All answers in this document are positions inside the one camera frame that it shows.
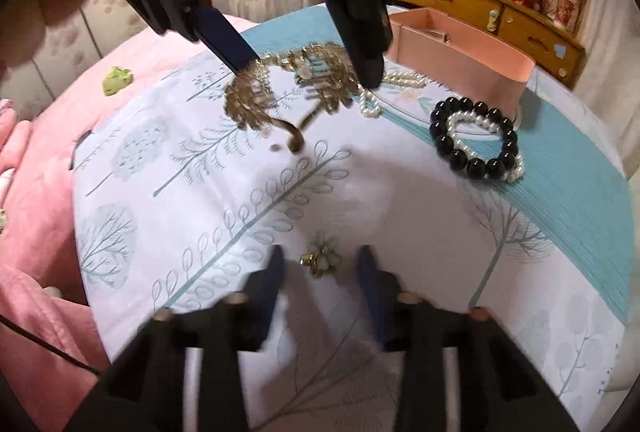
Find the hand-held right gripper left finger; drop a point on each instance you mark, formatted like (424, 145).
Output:
(269, 297)

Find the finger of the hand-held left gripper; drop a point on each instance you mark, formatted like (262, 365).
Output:
(360, 27)
(225, 37)

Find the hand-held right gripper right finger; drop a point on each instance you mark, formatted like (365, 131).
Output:
(372, 297)

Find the flower brooch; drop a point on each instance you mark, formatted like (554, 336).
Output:
(322, 262)

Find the pink jewelry box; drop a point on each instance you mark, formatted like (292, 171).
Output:
(475, 67)

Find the person's left hand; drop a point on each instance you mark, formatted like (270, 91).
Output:
(50, 2)

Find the tree print tablecloth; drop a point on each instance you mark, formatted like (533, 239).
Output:
(350, 192)

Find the green crumpled wrapper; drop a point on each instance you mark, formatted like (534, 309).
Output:
(117, 81)

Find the wooden desk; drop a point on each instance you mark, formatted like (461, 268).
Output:
(530, 32)

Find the floral paper cup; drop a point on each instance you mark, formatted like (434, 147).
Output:
(562, 6)

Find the pink blanket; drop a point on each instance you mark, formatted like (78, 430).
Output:
(60, 192)

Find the white floral curtain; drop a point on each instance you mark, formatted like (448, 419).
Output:
(610, 62)

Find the pink fleece robe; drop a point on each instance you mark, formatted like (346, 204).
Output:
(30, 392)

